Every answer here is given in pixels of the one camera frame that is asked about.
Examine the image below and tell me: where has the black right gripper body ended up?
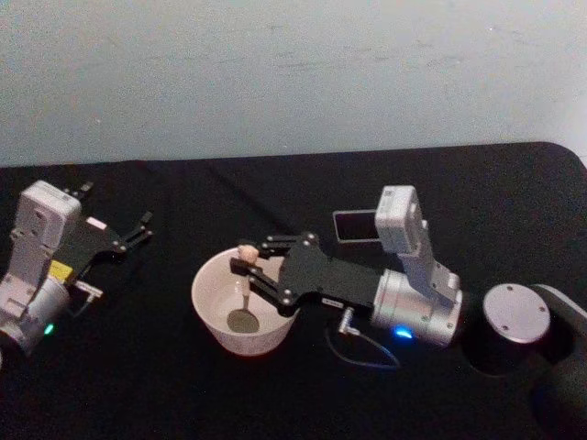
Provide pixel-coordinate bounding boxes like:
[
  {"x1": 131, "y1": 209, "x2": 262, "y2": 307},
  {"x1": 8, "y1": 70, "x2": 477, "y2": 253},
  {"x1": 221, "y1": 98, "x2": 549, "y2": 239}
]
[{"x1": 277, "y1": 236, "x2": 385, "y2": 308}]

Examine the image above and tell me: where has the metal spoon with pale handle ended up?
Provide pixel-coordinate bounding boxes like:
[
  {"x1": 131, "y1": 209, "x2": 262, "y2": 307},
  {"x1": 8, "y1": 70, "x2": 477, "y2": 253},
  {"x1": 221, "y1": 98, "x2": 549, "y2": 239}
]
[{"x1": 226, "y1": 245, "x2": 261, "y2": 335}]

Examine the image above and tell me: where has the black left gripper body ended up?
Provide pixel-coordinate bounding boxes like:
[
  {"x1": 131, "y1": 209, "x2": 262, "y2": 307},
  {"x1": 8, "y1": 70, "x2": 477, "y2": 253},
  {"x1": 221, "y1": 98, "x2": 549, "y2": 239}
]
[{"x1": 49, "y1": 215, "x2": 128, "y2": 286}]

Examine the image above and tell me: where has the pale plain wall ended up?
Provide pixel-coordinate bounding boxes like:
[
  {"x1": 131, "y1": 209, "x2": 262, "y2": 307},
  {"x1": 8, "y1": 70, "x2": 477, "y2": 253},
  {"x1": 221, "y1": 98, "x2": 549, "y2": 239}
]
[{"x1": 0, "y1": 0, "x2": 587, "y2": 169}]

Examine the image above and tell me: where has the black table cloth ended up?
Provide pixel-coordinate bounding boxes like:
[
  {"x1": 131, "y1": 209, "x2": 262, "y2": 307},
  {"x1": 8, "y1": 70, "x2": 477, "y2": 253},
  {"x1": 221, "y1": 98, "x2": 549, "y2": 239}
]
[{"x1": 0, "y1": 141, "x2": 587, "y2": 440}]

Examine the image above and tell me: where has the flat black silver-framed device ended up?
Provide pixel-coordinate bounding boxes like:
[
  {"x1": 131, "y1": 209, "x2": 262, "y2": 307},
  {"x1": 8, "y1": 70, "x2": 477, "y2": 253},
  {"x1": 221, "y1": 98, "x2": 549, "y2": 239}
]
[{"x1": 332, "y1": 209, "x2": 382, "y2": 244}]

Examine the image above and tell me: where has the right gripper thin dark cable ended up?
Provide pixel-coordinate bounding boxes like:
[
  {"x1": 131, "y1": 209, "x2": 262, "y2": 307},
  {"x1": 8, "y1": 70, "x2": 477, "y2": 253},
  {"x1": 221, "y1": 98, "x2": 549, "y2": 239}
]
[{"x1": 323, "y1": 306, "x2": 402, "y2": 370}]

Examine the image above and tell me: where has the left gripper thin dark cable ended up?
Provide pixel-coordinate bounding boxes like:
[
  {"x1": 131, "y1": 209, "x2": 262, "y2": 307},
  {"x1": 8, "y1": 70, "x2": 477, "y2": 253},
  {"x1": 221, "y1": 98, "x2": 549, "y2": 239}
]
[{"x1": 67, "y1": 280, "x2": 105, "y2": 318}]

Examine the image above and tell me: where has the white round bowl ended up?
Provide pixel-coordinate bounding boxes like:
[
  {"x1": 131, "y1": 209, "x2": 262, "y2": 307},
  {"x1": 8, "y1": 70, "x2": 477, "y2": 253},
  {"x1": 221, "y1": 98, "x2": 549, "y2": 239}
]
[{"x1": 190, "y1": 247, "x2": 303, "y2": 358}]

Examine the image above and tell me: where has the gripper thin dark cable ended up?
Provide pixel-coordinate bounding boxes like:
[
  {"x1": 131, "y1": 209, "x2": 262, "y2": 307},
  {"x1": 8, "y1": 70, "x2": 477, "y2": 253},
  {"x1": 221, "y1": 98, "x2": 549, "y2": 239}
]
[
  {"x1": 67, "y1": 280, "x2": 105, "y2": 318},
  {"x1": 323, "y1": 306, "x2": 402, "y2": 370}
]

